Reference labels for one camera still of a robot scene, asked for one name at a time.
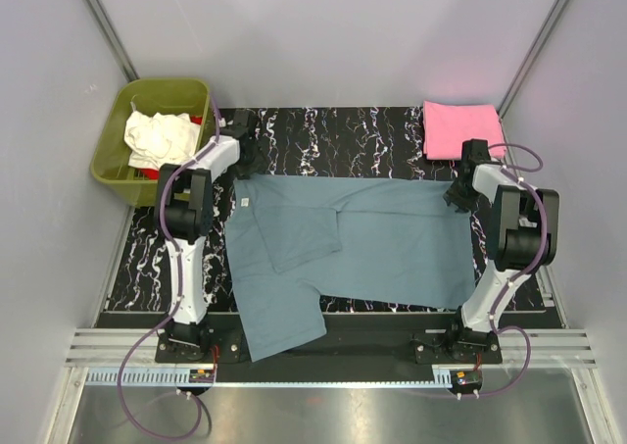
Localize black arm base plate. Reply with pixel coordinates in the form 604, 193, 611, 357
155, 314, 503, 387

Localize aluminium frame post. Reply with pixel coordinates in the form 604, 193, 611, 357
83, 0, 139, 82
497, 0, 573, 118

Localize olive green plastic bin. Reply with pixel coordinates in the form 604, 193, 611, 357
90, 78, 216, 207

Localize white t shirt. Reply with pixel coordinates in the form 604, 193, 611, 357
123, 111, 201, 171

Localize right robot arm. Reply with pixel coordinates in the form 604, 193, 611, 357
441, 139, 560, 363

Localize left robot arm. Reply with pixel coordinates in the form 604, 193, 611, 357
154, 110, 260, 362

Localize blue-grey t shirt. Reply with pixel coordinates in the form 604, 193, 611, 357
225, 175, 475, 361

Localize red t shirt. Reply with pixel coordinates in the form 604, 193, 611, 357
136, 116, 203, 180

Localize slotted cable duct rail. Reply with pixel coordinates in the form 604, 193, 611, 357
86, 367, 453, 389

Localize left aluminium frame post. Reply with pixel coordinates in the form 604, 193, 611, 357
83, 0, 139, 82

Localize black marbled table mat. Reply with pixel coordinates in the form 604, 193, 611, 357
103, 106, 547, 314

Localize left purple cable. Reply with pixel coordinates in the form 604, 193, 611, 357
117, 93, 229, 438

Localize right aluminium frame post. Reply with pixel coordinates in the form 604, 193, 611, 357
497, 0, 573, 118

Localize folded pink t shirt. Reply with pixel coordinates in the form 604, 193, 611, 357
423, 101, 505, 161

